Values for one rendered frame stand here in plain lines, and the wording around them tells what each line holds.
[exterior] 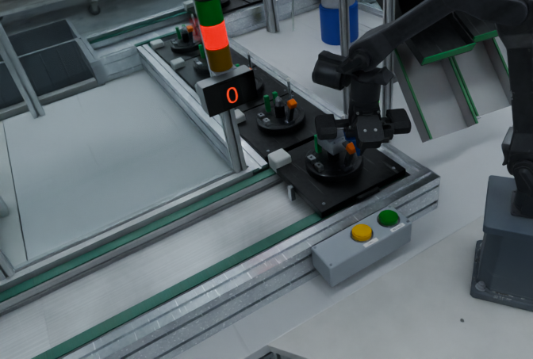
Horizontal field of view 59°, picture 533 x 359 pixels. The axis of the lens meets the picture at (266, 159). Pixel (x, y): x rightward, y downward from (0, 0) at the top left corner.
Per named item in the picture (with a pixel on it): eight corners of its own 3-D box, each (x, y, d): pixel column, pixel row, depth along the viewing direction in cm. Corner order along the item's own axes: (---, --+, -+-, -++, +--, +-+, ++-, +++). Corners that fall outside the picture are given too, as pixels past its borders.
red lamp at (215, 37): (232, 44, 97) (228, 21, 94) (210, 52, 95) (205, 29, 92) (222, 37, 100) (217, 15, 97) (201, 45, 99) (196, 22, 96)
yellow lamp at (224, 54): (236, 66, 100) (232, 45, 97) (216, 74, 98) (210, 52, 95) (227, 59, 103) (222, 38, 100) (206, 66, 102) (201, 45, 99)
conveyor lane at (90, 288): (404, 202, 117) (405, 171, 111) (67, 386, 91) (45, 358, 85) (335, 150, 138) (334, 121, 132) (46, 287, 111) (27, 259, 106)
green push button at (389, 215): (401, 223, 99) (402, 216, 98) (387, 231, 98) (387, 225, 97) (389, 212, 102) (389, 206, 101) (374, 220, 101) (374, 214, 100)
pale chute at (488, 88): (510, 105, 122) (522, 101, 117) (466, 120, 119) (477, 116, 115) (469, 9, 125) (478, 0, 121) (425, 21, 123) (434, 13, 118)
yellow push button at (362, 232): (375, 238, 97) (375, 231, 96) (360, 246, 96) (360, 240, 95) (363, 227, 100) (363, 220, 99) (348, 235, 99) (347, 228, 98)
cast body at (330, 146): (348, 148, 111) (347, 124, 106) (332, 156, 109) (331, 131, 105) (327, 133, 117) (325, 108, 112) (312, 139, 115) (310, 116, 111)
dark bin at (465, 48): (472, 51, 106) (485, 27, 100) (421, 66, 104) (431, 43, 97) (410, -29, 119) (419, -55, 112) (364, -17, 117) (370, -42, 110)
